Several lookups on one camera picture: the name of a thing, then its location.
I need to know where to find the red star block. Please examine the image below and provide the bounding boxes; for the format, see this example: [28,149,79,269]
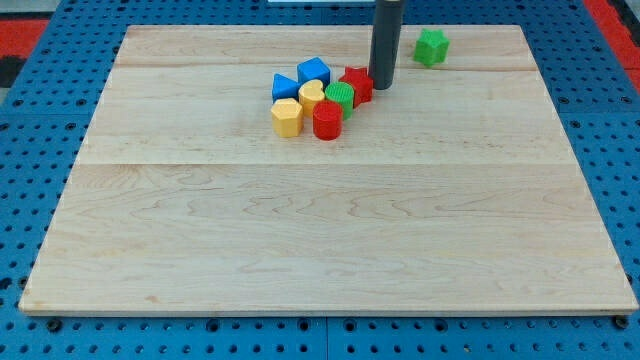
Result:
[339,66,374,108]

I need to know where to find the blue cube block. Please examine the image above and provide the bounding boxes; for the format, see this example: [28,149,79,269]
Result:
[296,57,331,87]

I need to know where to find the green star block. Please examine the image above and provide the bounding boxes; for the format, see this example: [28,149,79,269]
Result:
[413,29,450,67]

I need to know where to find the red cylinder block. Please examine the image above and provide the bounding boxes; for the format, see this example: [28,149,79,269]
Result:
[313,100,343,141]

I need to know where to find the yellow hexagon block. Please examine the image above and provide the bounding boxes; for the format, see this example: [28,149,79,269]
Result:
[271,98,304,138]

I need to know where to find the yellow heart block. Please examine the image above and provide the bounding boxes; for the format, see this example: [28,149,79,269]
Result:
[298,79,325,118]

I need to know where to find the green cylinder block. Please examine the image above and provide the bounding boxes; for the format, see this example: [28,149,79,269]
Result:
[325,81,355,120]

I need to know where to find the blue triangle block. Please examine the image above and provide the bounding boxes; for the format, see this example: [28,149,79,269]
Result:
[271,73,301,102]

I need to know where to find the light wooden board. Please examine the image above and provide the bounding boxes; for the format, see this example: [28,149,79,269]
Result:
[19,25,638,317]

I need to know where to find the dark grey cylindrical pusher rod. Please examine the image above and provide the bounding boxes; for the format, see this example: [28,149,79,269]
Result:
[369,0,406,90]

